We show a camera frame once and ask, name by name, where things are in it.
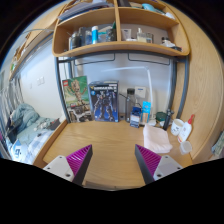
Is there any blue robot model kit box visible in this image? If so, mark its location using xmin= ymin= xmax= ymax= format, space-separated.
xmin=88 ymin=80 xmax=120 ymax=123

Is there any small blue box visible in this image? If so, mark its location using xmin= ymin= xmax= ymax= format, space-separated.
xmin=129 ymin=106 xmax=143 ymax=129

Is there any white red-pump lotion bottle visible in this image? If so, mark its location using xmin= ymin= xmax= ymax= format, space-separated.
xmin=177 ymin=114 xmax=196 ymax=144

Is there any green toy figure box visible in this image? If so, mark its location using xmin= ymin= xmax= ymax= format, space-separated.
xmin=61 ymin=75 xmax=93 ymax=124

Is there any pale pink towel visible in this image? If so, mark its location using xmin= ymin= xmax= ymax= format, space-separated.
xmin=142 ymin=123 xmax=174 ymax=154

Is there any grey metal desk frame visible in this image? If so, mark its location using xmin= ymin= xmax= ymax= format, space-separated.
xmin=54 ymin=53 xmax=190 ymax=124

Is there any white mug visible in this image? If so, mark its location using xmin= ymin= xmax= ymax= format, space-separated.
xmin=170 ymin=118 xmax=185 ymax=137

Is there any light blue card package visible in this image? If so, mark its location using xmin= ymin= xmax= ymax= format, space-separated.
xmin=140 ymin=101 xmax=152 ymax=125

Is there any white box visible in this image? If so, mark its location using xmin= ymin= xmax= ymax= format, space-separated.
xmin=134 ymin=85 xmax=147 ymax=99

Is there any green round tin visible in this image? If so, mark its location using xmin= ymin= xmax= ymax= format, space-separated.
xmin=155 ymin=111 xmax=168 ymax=122

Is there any black cylindrical device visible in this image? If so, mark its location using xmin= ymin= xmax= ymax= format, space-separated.
xmin=162 ymin=108 xmax=175 ymax=131

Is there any bed with bedding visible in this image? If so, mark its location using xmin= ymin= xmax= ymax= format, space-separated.
xmin=0 ymin=102 xmax=63 ymax=165

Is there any grey translucent water bottle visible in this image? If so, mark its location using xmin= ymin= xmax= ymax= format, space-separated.
xmin=124 ymin=87 xmax=136 ymax=124

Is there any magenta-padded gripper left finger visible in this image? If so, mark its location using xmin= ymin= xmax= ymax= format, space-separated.
xmin=43 ymin=144 xmax=94 ymax=186

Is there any white wall switch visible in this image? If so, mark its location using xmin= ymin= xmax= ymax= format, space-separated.
xmin=35 ymin=76 xmax=46 ymax=87

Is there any white desk lamp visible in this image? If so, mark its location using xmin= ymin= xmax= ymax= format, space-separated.
xmin=103 ymin=65 xmax=158 ymax=127

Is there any clear plastic cup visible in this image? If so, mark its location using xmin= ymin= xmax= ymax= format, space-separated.
xmin=179 ymin=140 xmax=193 ymax=155

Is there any wooden shelf unit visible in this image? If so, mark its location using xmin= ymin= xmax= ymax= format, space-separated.
xmin=51 ymin=0 xmax=191 ymax=58

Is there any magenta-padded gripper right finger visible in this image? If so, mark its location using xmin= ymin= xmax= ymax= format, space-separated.
xmin=134 ymin=143 xmax=184 ymax=185

